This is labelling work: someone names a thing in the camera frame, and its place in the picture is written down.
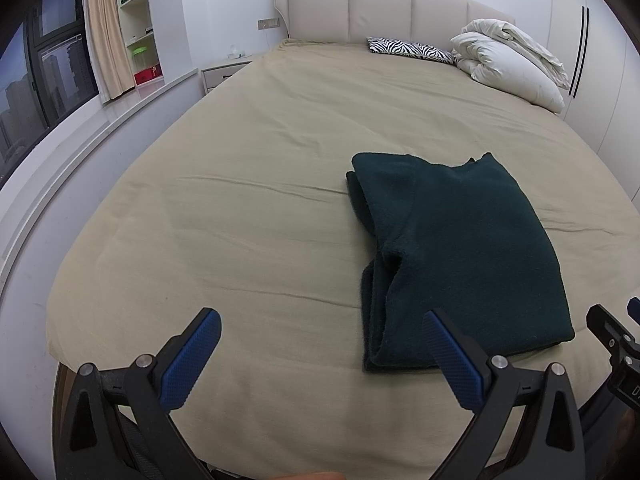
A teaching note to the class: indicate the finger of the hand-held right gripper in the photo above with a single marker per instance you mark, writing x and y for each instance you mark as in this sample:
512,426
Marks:
607,327
635,308

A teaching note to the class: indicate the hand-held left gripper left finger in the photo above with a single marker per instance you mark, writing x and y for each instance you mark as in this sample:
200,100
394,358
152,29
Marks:
192,360

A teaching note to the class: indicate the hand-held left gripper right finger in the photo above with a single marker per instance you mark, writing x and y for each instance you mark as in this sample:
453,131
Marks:
450,355

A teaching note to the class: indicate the dark green sweater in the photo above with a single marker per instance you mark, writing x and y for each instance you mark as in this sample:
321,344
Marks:
450,240

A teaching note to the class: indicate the bed with beige sheet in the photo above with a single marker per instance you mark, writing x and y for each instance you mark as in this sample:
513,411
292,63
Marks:
225,210

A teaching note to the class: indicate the white wardrobe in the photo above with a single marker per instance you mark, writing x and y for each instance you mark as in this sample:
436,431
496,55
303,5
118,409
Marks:
605,85

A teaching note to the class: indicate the white window ledge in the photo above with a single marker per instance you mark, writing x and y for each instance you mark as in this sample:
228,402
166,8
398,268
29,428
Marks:
100,130

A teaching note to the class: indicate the white folded duvet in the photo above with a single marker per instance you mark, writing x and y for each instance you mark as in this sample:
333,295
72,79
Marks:
505,65

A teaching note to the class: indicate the white nightstand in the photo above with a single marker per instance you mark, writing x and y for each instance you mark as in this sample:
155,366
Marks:
220,75

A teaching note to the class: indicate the red box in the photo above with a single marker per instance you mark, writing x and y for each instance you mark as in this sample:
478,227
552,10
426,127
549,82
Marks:
147,75

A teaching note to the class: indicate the green lidded jar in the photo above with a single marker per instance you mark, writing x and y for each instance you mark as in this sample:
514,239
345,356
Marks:
141,59

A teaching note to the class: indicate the zebra print pillow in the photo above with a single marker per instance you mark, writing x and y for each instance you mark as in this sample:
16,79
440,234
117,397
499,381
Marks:
410,49

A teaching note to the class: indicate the dark framed window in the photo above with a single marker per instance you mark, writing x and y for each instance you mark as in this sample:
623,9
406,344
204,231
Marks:
55,70

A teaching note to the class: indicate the beige curtain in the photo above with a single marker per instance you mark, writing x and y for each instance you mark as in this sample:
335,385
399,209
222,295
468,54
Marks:
105,35

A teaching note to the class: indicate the cream padded headboard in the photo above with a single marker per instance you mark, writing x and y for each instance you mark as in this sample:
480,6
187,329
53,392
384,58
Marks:
380,7

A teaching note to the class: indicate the wall switch panel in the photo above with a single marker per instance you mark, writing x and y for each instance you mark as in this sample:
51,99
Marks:
267,23

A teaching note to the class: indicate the white wall shelf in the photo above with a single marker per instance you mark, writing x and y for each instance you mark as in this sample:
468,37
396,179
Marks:
135,15

